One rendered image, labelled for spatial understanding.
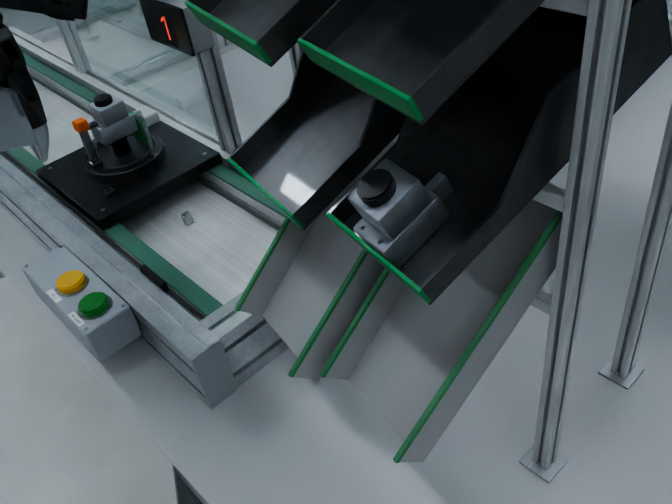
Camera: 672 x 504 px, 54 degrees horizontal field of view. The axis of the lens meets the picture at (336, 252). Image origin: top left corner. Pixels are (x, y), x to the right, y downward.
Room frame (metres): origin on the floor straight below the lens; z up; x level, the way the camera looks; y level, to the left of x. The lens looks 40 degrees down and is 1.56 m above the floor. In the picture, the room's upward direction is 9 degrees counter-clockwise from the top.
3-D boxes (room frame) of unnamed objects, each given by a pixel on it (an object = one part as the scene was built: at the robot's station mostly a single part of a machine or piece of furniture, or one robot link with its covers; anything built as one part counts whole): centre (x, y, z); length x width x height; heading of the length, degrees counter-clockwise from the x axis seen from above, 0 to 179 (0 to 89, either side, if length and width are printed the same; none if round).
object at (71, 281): (0.73, 0.38, 0.96); 0.04 x 0.04 x 0.02
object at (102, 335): (0.73, 0.38, 0.93); 0.21 x 0.07 x 0.06; 38
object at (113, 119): (1.04, 0.33, 1.06); 0.08 x 0.04 x 0.07; 127
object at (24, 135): (0.61, 0.29, 1.27); 0.06 x 0.03 x 0.09; 128
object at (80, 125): (1.01, 0.37, 1.04); 0.04 x 0.02 x 0.08; 128
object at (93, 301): (0.68, 0.34, 0.96); 0.04 x 0.04 x 0.02
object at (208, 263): (1.05, 0.32, 0.91); 0.84 x 0.28 x 0.10; 38
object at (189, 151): (1.03, 0.34, 0.96); 0.24 x 0.24 x 0.02; 38
